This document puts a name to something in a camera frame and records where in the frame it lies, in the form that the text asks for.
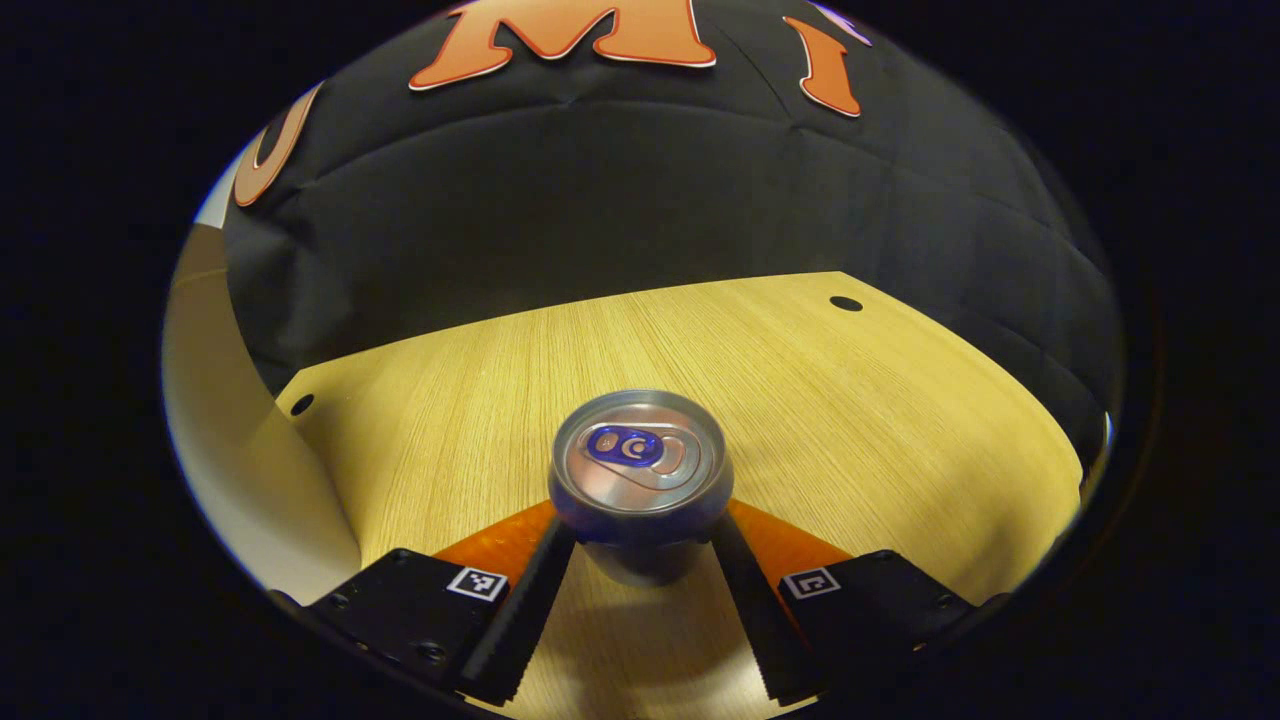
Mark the black backdrop cloth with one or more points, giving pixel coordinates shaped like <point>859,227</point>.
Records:
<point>600,200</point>

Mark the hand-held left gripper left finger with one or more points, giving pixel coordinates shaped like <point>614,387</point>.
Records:
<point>525,610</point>

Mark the wooden desktop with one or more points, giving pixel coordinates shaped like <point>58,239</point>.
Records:
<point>850,420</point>

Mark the blue pop can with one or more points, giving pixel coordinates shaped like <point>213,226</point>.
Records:
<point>640,460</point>

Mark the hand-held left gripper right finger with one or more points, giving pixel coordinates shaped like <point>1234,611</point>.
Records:
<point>755,610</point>

